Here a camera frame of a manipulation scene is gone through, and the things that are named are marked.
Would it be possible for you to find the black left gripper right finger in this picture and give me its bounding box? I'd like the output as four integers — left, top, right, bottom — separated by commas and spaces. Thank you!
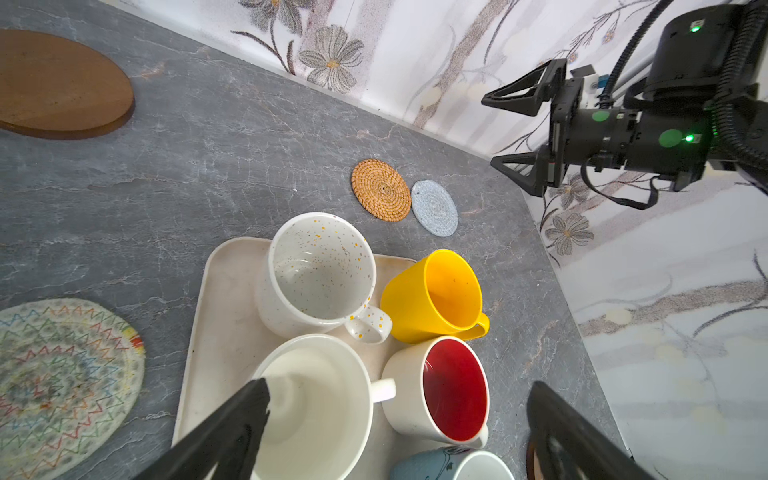
526, 381, 653, 480

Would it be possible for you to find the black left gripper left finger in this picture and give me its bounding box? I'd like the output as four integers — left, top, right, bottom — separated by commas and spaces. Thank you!
137, 378, 270, 480

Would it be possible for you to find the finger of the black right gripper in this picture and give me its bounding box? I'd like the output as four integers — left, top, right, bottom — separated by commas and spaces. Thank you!
481, 59, 567, 117
490, 149, 550, 197

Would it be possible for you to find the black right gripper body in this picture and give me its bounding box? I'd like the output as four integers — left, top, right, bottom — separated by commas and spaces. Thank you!
545, 79, 636, 186

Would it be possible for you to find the grey blue woven coaster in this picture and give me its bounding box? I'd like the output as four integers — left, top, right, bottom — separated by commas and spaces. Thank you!
411, 180, 458, 237

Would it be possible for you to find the woven rattan round coaster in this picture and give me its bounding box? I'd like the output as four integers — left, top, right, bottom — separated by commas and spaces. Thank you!
351, 159, 412, 222

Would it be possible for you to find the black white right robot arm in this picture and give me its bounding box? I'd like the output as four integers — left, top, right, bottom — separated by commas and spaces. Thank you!
482, 1, 767, 197

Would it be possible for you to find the glossy amber round coaster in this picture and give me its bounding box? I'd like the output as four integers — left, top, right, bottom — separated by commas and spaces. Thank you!
525, 440, 538, 480

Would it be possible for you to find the colourful woven round coaster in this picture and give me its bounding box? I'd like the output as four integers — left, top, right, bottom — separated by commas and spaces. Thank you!
1, 298, 146, 479

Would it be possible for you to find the dark wooden round coaster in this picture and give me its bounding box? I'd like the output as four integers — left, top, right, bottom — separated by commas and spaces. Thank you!
1, 29, 135, 140

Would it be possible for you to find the plain white mug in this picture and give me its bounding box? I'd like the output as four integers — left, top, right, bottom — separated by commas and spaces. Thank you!
252, 334, 397, 479

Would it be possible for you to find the white mug red inside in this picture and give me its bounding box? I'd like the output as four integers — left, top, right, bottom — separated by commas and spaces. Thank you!
382, 336, 490, 448

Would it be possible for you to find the yellow mug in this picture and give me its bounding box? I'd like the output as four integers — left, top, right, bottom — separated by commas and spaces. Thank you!
380, 249, 490, 344

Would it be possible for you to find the speckled white mug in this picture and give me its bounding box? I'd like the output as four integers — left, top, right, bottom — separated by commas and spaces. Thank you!
255, 212, 393, 345

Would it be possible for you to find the white mug blue handle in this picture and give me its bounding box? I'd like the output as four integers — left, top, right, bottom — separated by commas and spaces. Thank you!
389, 446, 514, 480

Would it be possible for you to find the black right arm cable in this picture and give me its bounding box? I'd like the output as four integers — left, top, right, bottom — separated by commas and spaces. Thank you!
578, 0, 768, 211

